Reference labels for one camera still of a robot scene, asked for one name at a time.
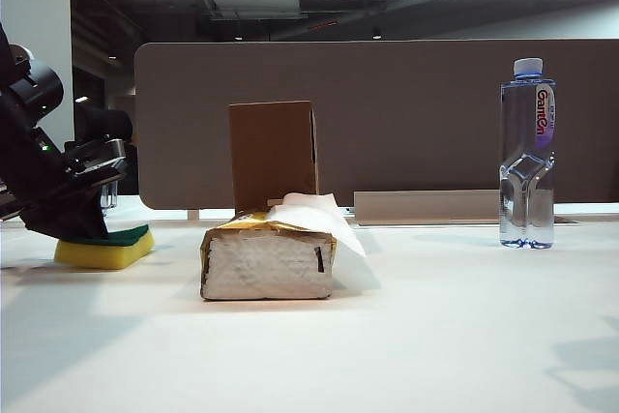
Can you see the brown cardboard box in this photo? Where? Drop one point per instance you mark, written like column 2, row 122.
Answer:
column 271, row 152

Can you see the gold wrapped tissue pack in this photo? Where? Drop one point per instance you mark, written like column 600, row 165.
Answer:
column 266, row 268

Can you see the black office chair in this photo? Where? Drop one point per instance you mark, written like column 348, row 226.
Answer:
column 109, row 123

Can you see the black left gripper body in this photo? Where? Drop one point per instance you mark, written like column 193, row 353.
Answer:
column 82, row 171

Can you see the white partition support bracket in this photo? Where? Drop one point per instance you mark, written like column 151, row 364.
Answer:
column 193, row 215

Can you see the wide brown desk partition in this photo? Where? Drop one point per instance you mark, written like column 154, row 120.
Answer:
column 411, row 118

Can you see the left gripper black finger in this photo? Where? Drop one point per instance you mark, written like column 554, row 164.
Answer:
column 87, row 215
column 46, row 222

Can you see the white tissue sheet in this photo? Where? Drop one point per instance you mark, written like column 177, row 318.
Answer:
column 314, row 212

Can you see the clear glass mug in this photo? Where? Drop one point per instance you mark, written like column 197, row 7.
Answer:
column 111, row 195

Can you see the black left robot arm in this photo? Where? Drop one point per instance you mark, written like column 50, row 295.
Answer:
column 24, row 132

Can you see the yellow sponge with green scourer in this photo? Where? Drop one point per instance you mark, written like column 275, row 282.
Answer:
column 111, row 256

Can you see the clear Ganten water bottle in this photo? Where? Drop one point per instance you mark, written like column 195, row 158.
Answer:
column 527, row 190

